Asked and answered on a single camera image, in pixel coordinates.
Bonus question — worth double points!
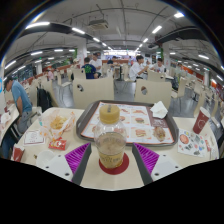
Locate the person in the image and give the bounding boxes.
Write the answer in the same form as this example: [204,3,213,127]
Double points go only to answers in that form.
[81,57,98,80]
[0,133,14,159]
[90,53,103,76]
[151,57,167,74]
[129,54,148,82]
[3,75,33,134]
[107,55,118,65]

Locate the beige chair round hole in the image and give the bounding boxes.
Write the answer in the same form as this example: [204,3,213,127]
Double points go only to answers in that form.
[134,78,173,109]
[72,77,115,109]

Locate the black backpack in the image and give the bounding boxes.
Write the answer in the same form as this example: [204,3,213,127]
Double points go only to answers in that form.
[36,87,53,113]

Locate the flat round red coaster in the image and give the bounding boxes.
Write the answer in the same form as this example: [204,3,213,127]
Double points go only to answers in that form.
[98,152,130,176]

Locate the dark food tray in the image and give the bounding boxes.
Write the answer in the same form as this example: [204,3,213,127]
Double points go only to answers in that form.
[75,99,180,148]

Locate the printed paper tray liner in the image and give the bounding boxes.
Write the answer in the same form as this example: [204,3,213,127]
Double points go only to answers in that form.
[80,101,175,145]

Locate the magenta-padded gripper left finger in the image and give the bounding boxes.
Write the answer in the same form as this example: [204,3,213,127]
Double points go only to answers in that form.
[41,142,92,185]

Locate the white card red border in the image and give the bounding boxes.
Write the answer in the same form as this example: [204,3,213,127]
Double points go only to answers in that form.
[23,129,46,147]

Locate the ceiling air conditioner unit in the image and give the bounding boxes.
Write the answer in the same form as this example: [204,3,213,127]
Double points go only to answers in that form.
[88,19,109,30]

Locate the red sauce packet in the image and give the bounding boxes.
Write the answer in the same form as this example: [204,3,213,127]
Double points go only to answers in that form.
[203,138,212,153]
[48,137,68,151]

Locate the colourful printed flyer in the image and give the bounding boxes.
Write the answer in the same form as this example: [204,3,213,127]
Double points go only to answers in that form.
[177,128,209,158]

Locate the brown food leftover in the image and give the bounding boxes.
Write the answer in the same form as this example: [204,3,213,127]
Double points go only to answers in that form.
[153,125,167,142]

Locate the clear tea bottle yellow cap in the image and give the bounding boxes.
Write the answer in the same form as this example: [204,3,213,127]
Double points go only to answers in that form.
[93,104,128,169]

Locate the red paper carton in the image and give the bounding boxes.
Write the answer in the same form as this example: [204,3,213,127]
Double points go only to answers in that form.
[11,143,26,163]

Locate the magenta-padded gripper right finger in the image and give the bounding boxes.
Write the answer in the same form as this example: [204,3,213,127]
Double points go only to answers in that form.
[131,142,183,186]

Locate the group of beige chairs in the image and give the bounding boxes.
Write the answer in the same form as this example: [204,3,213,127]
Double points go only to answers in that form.
[19,61,221,118]

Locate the white paper napkin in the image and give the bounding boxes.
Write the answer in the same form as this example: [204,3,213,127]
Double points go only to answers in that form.
[149,100,169,120]

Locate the red paper cup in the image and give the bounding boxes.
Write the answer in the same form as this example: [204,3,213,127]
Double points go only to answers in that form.
[192,106,212,135]

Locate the ceiling strip lights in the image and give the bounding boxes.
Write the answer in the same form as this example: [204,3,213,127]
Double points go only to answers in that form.
[3,11,224,83]

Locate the beige neighbour table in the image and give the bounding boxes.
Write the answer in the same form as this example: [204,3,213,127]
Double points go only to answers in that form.
[0,103,20,144]

